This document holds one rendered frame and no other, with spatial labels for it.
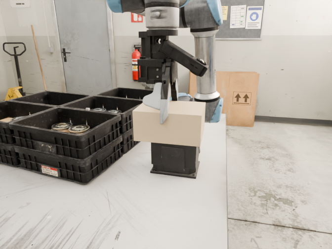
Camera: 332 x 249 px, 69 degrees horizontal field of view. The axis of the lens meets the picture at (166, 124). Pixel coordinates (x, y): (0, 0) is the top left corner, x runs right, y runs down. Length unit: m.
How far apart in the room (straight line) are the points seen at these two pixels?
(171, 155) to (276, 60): 3.23
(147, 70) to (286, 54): 3.63
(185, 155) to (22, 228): 0.64
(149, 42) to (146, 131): 0.20
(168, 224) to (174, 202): 0.11
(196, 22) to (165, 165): 0.60
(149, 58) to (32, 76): 4.87
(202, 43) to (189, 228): 0.69
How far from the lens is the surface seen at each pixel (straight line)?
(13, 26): 5.49
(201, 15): 1.01
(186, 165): 1.08
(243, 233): 1.93
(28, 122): 1.31
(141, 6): 0.70
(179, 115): 0.54
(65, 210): 0.99
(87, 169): 1.07
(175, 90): 0.63
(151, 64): 0.56
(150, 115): 0.56
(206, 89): 1.07
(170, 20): 0.56
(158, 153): 1.08
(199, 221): 0.89
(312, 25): 4.18
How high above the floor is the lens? 1.28
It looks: 20 degrees down
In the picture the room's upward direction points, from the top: straight up
